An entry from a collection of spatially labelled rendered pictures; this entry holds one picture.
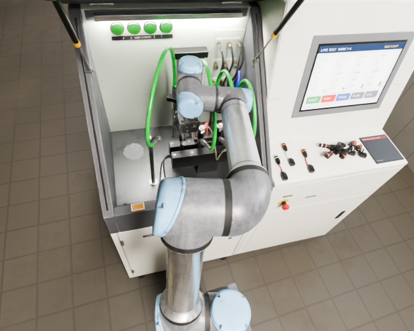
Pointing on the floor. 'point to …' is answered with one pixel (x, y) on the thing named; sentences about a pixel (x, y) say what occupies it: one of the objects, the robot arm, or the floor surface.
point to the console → (280, 131)
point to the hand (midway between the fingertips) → (184, 134)
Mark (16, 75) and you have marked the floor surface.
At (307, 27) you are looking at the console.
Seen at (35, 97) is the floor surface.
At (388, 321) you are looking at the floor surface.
